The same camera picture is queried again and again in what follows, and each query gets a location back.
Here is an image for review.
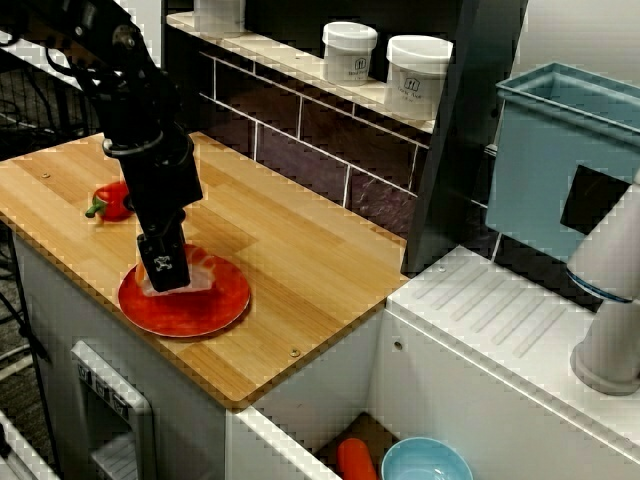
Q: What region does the white dispenser panel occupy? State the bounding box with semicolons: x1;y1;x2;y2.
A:
69;339;156;480

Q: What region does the grey toy faucet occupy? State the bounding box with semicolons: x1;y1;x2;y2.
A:
567;169;640;396

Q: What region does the white toy sink unit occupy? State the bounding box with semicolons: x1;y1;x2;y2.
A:
224;244;640;480

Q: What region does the white kitchen cabinet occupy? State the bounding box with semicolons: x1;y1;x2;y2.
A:
9;219;251;480

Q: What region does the dark hutch side panel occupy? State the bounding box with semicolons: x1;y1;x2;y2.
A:
402;0;529;279
162;0;201;136

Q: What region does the teal plastic bin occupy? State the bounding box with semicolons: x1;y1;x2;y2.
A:
487;62;640;261

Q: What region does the white floor rail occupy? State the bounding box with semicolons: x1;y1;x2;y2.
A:
0;409;56;480

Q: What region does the white cable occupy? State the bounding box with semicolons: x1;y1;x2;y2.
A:
0;344;31;376

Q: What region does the salmon sushi toy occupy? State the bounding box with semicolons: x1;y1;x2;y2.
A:
134;243;221;299

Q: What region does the black cable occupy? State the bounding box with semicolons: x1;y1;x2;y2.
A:
0;219;51;361

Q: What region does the light blue bowl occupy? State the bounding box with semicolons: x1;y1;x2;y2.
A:
380;436;474;480

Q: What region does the red bell pepper toy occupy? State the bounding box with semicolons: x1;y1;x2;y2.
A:
84;180;136;222

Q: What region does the cream ledge shelf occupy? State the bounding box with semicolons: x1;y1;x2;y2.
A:
167;12;436;134

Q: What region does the red round plate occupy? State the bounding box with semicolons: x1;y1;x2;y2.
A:
117;252;251;339

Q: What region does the white lidded jar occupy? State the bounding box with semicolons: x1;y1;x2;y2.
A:
322;21;379;86
193;0;247;37
384;34;455;121

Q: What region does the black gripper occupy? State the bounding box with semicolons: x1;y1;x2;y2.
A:
102;130;204;294

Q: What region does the orange carrot toy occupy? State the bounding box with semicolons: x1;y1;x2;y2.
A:
337;438;377;480

